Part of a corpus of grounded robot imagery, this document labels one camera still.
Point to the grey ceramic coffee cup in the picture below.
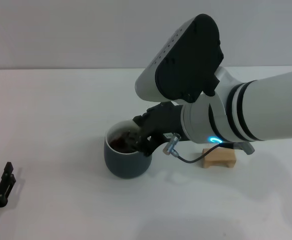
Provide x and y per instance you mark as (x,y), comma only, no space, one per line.
(125,165)

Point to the wooden rest block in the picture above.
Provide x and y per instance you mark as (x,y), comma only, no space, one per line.
(218,156)

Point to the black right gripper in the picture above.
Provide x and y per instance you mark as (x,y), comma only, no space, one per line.
(163,120)

